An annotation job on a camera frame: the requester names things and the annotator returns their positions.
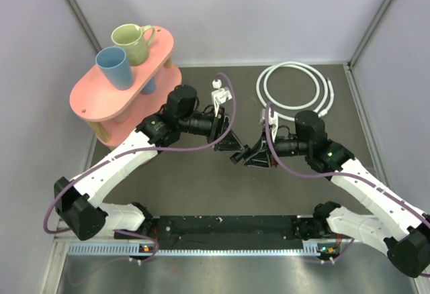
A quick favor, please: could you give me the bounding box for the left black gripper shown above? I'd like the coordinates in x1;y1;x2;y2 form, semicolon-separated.
179;105;245;153

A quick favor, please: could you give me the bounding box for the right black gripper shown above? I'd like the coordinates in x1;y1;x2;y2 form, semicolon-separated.
244;128;311;168

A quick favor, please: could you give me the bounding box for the white hose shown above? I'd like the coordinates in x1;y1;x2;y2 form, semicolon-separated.
255;60;336;123

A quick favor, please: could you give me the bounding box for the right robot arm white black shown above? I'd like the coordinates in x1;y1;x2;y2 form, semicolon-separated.
258;106;429;278

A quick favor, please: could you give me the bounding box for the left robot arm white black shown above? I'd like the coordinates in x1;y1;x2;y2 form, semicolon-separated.
54;81;243;241

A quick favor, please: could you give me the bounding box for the small blue cup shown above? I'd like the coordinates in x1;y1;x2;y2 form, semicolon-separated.
141;77;157;95

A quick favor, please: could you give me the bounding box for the pink three-tier shelf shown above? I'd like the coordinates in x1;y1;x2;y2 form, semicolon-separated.
69;26;182;149

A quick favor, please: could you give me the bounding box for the green ceramic mug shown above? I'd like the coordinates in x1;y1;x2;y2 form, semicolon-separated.
111;23;157;66

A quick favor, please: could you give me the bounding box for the blue plastic cup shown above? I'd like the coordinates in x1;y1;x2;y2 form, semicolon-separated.
95;46;134;91

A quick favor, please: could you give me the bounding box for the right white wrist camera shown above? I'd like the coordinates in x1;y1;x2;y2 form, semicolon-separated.
259;109;279;141

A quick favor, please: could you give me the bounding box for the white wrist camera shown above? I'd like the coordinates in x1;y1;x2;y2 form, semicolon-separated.
211;79;232;115
259;109;279;141

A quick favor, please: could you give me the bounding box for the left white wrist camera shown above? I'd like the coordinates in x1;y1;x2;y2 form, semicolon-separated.
211;79;232;115

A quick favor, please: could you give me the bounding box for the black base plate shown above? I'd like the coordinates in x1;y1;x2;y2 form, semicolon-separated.
114;215;337;241

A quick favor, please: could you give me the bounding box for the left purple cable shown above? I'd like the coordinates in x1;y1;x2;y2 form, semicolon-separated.
43;72;236;261

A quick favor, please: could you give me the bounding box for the slotted cable duct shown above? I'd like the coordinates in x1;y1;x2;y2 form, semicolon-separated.
68;238;340;256

